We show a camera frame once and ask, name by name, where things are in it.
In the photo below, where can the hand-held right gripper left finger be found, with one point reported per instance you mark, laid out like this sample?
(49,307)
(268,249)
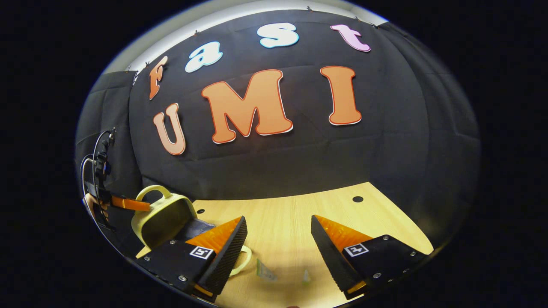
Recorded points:
(227,261)

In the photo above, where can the small clear sachet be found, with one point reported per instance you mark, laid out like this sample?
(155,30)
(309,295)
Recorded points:
(306,276)

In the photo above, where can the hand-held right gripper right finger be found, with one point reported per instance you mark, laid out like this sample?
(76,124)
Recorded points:
(332,261)

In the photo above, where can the row of small cloth clips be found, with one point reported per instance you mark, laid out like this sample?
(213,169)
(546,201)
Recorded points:
(308,8)

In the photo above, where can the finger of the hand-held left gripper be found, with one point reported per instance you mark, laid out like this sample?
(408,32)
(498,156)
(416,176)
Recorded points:
(130,203)

